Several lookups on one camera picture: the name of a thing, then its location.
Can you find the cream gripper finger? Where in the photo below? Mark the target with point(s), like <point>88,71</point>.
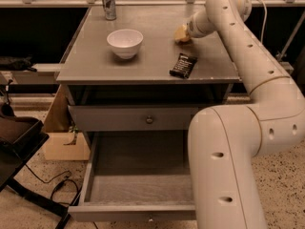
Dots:
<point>181,34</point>

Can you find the black chair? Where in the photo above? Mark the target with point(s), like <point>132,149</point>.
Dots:
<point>20,139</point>

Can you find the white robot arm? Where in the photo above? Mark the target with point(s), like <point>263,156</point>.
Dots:
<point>222,140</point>

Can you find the metal rail frame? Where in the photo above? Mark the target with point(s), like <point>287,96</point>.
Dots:
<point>56,68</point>

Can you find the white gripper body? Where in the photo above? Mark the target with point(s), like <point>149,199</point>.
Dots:
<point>193,28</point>

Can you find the cardboard box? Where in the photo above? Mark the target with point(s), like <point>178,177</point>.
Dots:
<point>65,141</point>

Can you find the open grey middle drawer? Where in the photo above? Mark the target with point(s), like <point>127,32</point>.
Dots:
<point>136,176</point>

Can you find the black snack bar packet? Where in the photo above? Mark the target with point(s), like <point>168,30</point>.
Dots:
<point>183,66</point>

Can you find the closed grey top drawer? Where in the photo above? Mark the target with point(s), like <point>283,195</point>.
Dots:
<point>126,118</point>

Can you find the grey wooden drawer cabinet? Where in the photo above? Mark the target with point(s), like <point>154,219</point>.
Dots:
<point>95,76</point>

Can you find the silver drink can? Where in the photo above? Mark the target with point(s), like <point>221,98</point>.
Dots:
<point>109,9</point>

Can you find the white ceramic bowl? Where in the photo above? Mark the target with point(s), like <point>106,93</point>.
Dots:
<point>125,43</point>

